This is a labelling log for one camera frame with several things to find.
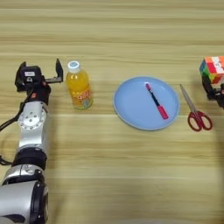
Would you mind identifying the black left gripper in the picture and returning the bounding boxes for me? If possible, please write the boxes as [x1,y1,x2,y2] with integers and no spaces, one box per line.
[14,59,64,103]

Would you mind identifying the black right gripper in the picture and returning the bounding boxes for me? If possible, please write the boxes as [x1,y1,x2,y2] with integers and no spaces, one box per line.
[201,74,224,109]

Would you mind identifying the colourful puzzle cube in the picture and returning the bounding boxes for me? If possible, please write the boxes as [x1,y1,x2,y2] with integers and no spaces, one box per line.
[199,55,224,85]

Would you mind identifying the orange juice bottle white cap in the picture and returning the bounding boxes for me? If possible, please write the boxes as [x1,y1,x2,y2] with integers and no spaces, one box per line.
[65,60,94,111]

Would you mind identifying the red and black pen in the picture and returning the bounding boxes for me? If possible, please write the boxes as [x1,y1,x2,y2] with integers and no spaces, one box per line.
[144,82,170,121]

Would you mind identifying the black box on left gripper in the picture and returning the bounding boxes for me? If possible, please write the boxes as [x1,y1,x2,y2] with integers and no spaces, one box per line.
[20,65,43,83]

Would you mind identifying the light blue round plate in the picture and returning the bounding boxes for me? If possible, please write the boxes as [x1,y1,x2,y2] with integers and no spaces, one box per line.
[113,76,181,131]

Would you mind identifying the red-handled scissors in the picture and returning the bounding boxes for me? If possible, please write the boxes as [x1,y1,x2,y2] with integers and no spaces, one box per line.
[178,83,214,132]

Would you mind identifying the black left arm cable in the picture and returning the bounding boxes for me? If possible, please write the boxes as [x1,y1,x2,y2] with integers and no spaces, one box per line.
[0,95,30,166]

